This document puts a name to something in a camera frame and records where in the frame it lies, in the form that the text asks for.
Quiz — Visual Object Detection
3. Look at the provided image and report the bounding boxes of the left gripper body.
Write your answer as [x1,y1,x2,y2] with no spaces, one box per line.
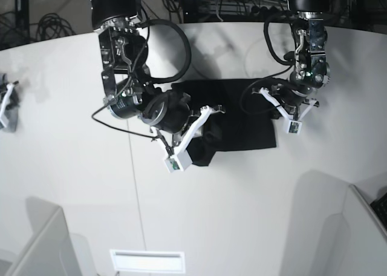
[271,84,314,114]

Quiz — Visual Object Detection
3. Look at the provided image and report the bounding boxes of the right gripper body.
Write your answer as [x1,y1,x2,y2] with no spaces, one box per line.
[141,90,203,143]

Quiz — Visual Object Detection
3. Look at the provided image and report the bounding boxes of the black T-shirt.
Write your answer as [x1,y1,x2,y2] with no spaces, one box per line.
[172,79,277,166]

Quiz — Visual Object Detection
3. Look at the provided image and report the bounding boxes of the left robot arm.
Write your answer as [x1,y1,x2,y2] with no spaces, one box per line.
[264,0,330,118]

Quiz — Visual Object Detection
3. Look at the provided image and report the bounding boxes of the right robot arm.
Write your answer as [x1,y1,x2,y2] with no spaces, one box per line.
[89,0,227,142]

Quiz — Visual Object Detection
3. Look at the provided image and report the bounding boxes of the white slotted panel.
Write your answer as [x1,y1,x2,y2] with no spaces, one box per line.
[110,249,186,274]

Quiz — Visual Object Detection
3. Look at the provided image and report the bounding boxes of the black keyboard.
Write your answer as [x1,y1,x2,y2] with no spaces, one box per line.
[371,194,387,229]

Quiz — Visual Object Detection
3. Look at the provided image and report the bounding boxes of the grey partition right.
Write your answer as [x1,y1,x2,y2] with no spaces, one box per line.
[314,185,386,275]

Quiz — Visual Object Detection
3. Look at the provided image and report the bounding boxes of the grey partition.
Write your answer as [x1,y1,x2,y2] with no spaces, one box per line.
[1,197,97,275]
[314,185,386,275]

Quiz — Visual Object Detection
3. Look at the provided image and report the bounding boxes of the grey partition left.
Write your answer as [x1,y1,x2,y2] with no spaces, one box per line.
[1,197,97,275]

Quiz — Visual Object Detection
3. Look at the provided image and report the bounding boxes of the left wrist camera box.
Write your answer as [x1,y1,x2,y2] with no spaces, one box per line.
[286,120,302,135]

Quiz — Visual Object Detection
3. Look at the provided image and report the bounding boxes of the coiled black cables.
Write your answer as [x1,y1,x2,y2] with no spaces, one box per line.
[36,13,76,42]

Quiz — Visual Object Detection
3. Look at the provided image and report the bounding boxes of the black stand post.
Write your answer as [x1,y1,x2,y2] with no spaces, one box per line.
[15,0,30,44]

